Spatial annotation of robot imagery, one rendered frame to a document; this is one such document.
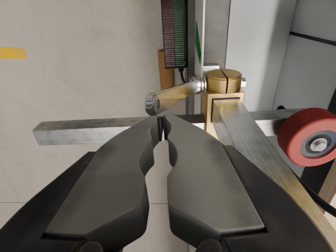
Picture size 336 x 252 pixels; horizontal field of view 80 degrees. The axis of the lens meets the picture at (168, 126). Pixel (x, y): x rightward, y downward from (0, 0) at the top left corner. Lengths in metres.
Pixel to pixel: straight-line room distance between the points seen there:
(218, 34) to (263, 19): 0.14
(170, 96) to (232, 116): 0.11
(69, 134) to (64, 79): 0.99
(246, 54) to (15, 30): 1.15
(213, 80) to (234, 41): 0.26
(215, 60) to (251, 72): 0.15
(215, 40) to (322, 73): 0.20
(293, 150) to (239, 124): 0.12
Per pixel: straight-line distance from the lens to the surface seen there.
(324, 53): 0.47
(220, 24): 0.44
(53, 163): 1.73
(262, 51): 0.56
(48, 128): 0.37
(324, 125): 0.32
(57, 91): 1.38
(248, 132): 0.22
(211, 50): 0.44
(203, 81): 0.30
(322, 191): 0.46
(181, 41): 0.43
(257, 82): 0.58
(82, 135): 0.35
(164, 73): 1.09
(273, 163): 0.19
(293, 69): 0.55
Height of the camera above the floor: 1.13
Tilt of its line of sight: 59 degrees down
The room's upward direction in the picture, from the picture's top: 179 degrees counter-clockwise
